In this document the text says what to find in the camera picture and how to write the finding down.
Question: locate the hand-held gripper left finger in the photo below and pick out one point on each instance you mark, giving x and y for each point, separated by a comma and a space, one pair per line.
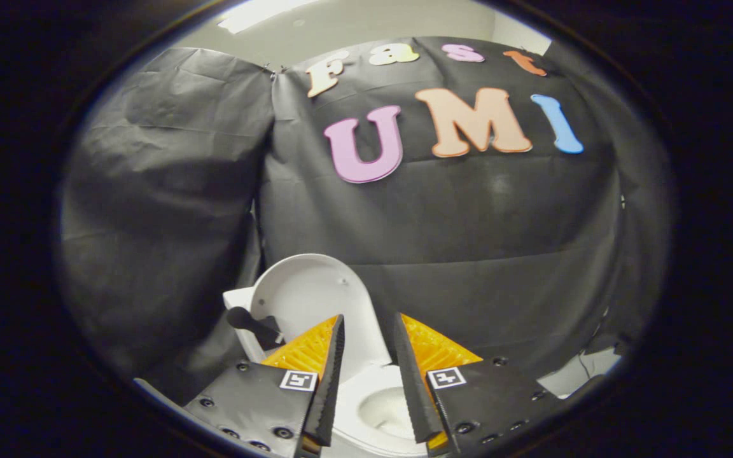
331, 381

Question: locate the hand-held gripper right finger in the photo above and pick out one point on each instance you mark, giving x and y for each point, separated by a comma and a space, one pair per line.
414, 394

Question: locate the white toilet lid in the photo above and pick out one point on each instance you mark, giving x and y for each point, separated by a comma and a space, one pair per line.
315, 292

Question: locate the white toilet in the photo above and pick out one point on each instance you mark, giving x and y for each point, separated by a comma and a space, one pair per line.
376, 388

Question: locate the black lever-shaped piece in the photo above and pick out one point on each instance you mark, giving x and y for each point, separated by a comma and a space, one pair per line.
255, 326

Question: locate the black backdrop cloth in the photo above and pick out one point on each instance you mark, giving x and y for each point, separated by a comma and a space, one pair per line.
468, 210

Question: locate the ceiling light panel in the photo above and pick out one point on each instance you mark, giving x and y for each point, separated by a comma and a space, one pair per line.
265, 11

